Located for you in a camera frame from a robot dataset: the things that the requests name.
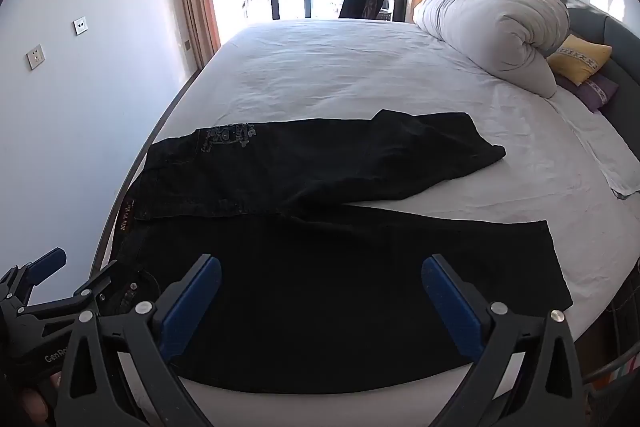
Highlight person's left hand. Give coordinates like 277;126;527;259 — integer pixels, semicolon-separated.
15;369;63;427

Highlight black pants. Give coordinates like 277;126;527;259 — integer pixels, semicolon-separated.
102;109;573;395

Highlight white pillow case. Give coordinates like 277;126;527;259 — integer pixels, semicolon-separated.
550;97;640;200

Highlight grey upholstered headboard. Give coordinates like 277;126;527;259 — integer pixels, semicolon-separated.
505;0;640;128

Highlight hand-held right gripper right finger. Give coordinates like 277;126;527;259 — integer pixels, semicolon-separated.
421;253;586;427

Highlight yellow patterned pillow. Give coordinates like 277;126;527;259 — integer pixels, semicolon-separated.
546;34;613;86

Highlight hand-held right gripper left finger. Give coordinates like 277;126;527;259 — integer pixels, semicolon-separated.
54;253;222;427

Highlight bed with white sheet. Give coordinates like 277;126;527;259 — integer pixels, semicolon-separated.
97;19;640;427

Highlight rolled white duvet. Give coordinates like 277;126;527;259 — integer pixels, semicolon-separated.
412;0;571;98

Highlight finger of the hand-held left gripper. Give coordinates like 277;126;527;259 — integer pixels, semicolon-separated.
0;248;68;310
27;259;121;324

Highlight purple patterned pillow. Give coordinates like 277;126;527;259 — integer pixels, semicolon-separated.
555;73;620;112

